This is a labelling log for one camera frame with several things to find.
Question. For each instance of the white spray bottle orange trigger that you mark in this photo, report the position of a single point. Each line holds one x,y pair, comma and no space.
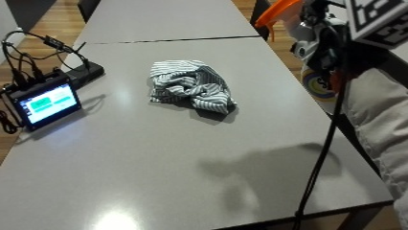
318,85

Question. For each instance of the white marker cube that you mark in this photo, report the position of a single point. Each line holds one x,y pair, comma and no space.
378,19

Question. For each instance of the dark chair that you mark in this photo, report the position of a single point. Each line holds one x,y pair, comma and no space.
88,8
259,16

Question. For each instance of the grey white striped cloth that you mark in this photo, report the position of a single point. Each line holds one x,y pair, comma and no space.
203,86

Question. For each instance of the flat black box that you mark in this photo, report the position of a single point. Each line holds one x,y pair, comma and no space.
87,73

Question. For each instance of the small black touchscreen monitor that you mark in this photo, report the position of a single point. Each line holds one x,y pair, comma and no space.
47,103

